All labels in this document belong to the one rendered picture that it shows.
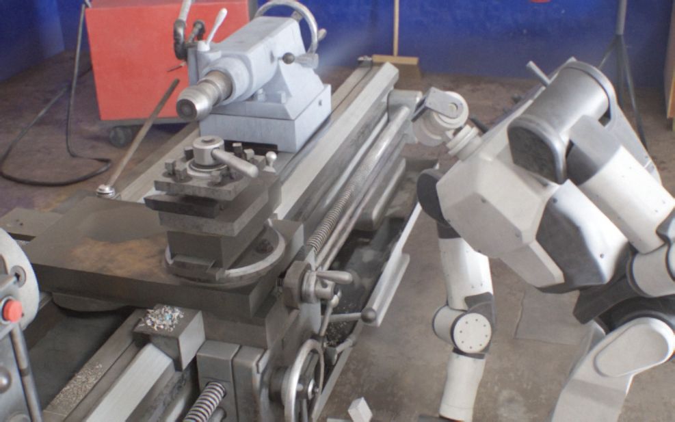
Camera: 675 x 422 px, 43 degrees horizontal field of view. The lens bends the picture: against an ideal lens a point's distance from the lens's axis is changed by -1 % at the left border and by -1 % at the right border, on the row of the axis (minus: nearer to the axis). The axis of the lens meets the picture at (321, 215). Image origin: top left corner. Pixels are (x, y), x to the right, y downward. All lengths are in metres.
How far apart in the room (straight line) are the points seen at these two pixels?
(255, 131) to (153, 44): 2.26
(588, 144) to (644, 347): 0.40
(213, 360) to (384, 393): 1.23
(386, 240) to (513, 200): 1.59
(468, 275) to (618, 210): 0.47
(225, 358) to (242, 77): 0.90
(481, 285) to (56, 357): 0.92
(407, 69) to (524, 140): 4.54
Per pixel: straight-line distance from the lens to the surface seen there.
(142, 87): 4.85
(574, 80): 1.34
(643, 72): 5.84
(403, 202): 3.22
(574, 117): 1.31
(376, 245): 2.93
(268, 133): 2.56
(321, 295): 1.81
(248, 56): 2.39
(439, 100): 1.46
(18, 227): 2.22
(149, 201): 1.75
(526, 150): 1.33
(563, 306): 3.42
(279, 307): 1.80
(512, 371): 3.05
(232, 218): 1.69
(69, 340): 2.03
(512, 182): 1.39
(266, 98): 2.55
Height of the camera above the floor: 1.83
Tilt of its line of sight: 27 degrees down
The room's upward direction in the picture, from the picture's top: 2 degrees counter-clockwise
